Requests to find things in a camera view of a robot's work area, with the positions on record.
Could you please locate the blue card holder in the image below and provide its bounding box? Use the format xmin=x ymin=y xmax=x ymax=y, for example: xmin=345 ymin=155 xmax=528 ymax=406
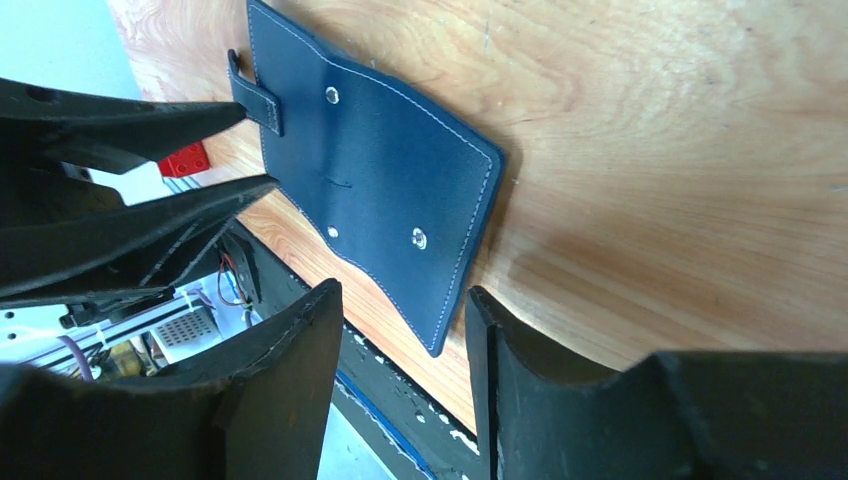
xmin=228 ymin=1 xmax=507 ymax=357

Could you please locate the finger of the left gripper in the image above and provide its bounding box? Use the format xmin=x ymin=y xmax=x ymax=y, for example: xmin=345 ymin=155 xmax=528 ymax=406
xmin=1 ymin=78 xmax=246 ymax=174
xmin=1 ymin=175 xmax=278 ymax=307

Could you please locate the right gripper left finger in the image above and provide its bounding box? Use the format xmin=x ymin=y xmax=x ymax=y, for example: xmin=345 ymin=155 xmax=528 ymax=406
xmin=1 ymin=279 xmax=344 ymax=479

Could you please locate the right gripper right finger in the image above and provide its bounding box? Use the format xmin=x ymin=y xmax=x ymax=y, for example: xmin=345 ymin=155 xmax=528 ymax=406
xmin=465 ymin=286 xmax=847 ymax=479

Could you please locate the red toy block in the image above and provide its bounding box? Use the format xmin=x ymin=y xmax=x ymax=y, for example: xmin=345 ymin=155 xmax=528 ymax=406
xmin=157 ymin=142 xmax=211 ymax=178

